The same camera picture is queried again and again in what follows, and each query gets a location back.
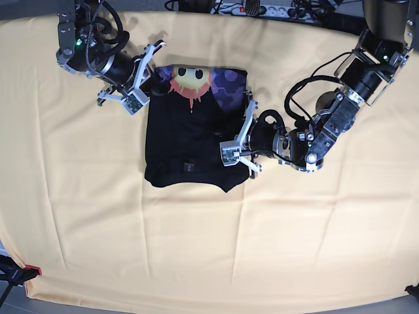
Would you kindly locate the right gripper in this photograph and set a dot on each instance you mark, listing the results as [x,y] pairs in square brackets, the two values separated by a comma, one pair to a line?
[125,74]

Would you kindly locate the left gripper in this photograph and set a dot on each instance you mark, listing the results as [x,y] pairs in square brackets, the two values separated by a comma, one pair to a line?
[260,137]

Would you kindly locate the black T-shirt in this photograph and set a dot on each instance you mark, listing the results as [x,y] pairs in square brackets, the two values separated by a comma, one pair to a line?
[191,111]

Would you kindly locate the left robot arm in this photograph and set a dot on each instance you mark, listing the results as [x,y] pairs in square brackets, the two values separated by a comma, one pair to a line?
[382,50]

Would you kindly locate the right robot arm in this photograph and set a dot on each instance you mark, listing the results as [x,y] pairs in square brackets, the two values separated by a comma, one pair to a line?
[91,41]

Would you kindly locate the yellow table cloth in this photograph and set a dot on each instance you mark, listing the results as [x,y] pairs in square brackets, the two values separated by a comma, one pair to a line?
[74,202]

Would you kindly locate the white power strip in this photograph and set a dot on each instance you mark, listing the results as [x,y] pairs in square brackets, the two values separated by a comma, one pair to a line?
[275,12]

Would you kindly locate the black box behind table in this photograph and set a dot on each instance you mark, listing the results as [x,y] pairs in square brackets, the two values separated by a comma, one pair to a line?
[344,23]

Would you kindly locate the black red table clamp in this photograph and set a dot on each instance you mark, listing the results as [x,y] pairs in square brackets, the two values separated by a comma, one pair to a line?
[14,274]

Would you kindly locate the black clamp at right corner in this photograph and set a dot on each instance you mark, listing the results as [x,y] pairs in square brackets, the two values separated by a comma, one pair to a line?
[413,291]

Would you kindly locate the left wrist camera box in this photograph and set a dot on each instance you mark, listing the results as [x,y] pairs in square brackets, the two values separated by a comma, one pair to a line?
[230,152]

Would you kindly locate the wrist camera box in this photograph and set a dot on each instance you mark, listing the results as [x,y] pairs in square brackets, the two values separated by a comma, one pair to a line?
[230,152]
[134,100]

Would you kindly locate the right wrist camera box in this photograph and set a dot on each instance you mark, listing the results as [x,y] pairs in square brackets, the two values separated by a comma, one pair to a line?
[134,100]

